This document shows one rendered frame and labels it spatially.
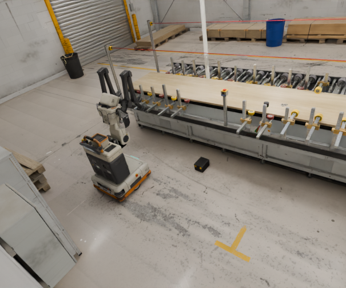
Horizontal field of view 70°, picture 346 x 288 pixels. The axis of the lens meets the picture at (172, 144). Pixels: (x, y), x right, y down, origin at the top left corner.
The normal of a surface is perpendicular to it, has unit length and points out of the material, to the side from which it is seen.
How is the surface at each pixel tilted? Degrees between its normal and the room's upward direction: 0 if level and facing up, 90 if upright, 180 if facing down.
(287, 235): 0
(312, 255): 0
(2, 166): 90
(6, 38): 90
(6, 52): 90
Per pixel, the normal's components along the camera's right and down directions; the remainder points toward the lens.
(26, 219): 0.80, 0.25
